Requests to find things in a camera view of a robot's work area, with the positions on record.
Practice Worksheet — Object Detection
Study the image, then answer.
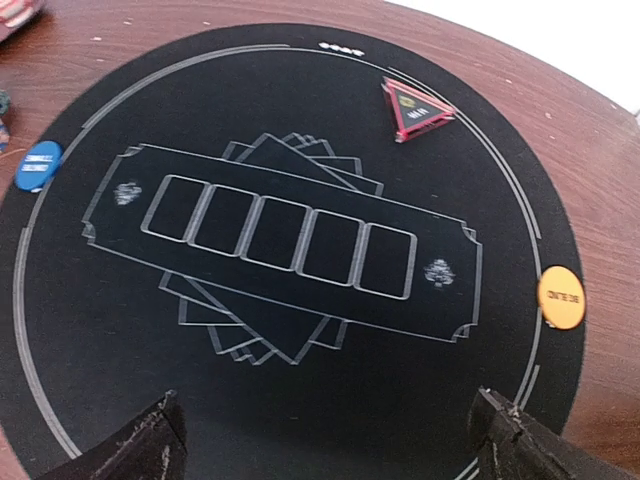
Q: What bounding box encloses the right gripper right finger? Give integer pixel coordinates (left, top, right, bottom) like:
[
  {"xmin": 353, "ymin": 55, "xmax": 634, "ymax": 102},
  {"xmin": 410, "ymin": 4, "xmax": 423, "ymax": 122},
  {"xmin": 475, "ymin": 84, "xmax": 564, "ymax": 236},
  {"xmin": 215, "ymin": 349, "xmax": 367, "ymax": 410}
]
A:
[{"xmin": 467, "ymin": 387, "xmax": 635, "ymax": 480}]

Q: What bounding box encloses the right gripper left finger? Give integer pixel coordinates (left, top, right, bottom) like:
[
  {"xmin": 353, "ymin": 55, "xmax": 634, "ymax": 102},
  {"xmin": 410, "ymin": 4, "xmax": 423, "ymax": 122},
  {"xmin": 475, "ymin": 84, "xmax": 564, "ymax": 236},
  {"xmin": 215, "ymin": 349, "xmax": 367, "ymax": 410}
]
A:
[{"xmin": 41, "ymin": 390, "xmax": 188, "ymax": 480}]

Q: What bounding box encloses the orange big blind button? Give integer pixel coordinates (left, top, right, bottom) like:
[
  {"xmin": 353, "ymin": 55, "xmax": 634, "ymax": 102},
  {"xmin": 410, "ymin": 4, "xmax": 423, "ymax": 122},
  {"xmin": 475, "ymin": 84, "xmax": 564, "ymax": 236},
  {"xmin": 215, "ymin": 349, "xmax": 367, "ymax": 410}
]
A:
[{"xmin": 537, "ymin": 265, "xmax": 586, "ymax": 330}]

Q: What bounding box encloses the blue small blind button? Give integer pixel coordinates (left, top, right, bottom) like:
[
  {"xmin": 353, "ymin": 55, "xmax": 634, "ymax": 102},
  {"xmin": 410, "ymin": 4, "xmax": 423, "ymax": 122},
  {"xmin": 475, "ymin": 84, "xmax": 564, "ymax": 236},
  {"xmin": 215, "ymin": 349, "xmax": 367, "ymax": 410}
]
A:
[{"xmin": 14, "ymin": 140, "xmax": 63, "ymax": 193}]

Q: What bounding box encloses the red black all-in triangle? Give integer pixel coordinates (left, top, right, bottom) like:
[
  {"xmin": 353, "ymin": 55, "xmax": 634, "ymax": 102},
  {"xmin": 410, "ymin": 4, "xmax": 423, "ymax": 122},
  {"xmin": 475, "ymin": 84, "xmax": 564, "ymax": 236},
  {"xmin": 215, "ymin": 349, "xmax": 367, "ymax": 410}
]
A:
[{"xmin": 381, "ymin": 77, "xmax": 457, "ymax": 144}]

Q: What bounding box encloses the blue white chip stack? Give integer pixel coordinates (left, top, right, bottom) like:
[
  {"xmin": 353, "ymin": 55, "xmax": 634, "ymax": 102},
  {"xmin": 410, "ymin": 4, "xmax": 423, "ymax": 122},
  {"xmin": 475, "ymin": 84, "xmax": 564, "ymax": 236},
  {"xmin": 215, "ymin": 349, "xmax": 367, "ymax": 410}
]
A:
[{"xmin": 0, "ymin": 123, "xmax": 10, "ymax": 153}]

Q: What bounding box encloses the round black poker mat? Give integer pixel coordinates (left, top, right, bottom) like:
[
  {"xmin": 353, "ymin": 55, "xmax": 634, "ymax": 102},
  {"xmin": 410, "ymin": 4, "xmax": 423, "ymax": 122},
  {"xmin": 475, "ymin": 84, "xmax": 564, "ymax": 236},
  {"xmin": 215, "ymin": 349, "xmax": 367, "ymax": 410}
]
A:
[{"xmin": 1, "ymin": 24, "xmax": 585, "ymax": 479}]

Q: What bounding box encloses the green white chip stack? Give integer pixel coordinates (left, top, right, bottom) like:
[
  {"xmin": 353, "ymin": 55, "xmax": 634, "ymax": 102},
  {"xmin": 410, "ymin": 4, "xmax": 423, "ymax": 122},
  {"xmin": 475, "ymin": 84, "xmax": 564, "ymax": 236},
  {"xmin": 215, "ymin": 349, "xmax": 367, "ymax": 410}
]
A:
[{"xmin": 0, "ymin": 90, "xmax": 11, "ymax": 116}]

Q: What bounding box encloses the red white patterned bowl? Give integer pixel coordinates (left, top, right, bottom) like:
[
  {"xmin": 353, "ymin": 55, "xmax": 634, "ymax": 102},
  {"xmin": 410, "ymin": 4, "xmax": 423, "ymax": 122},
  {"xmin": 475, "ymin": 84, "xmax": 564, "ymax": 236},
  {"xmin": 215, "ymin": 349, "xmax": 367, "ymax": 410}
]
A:
[{"xmin": 0, "ymin": 0, "xmax": 45, "ymax": 42}]

